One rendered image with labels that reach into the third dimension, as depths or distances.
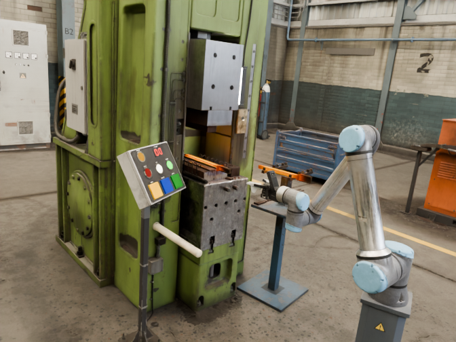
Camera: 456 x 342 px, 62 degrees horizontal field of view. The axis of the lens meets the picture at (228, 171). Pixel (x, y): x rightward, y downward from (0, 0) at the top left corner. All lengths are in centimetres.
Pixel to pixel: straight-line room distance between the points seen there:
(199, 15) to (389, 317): 191
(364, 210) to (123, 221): 168
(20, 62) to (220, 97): 527
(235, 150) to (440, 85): 740
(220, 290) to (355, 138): 155
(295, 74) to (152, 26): 954
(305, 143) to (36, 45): 470
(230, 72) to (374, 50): 815
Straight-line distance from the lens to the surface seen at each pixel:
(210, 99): 230
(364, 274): 181
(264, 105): 956
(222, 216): 250
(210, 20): 246
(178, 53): 232
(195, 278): 263
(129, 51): 257
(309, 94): 1125
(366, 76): 1036
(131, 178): 187
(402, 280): 201
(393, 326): 207
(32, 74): 730
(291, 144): 630
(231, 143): 267
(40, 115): 739
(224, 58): 235
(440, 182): 539
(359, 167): 175
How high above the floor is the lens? 160
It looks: 15 degrees down
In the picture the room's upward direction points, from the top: 5 degrees clockwise
